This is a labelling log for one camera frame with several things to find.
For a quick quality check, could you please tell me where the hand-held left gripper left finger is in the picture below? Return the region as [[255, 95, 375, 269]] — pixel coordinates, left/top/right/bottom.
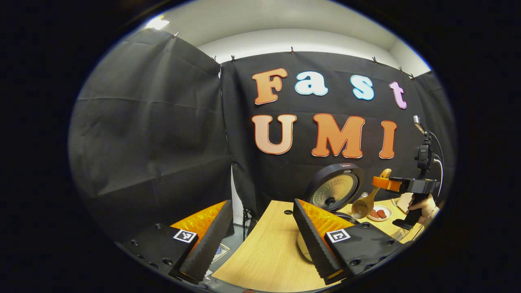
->
[[115, 200, 234, 285]]

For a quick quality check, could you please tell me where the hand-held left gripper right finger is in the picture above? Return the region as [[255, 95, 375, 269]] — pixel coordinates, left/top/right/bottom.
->
[[293, 199, 407, 285]]

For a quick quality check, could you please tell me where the wooden spoon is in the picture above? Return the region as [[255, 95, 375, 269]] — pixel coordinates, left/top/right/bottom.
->
[[351, 168, 392, 219]]

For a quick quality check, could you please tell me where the black rice cooker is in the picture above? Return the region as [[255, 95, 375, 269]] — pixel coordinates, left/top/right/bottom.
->
[[304, 163, 366, 225]]

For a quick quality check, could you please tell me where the white plate with meat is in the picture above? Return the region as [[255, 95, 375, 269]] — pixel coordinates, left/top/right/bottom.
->
[[366, 206, 393, 222]]

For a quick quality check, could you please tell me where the black backdrop cloth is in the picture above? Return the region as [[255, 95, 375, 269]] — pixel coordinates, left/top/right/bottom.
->
[[68, 28, 456, 245]]

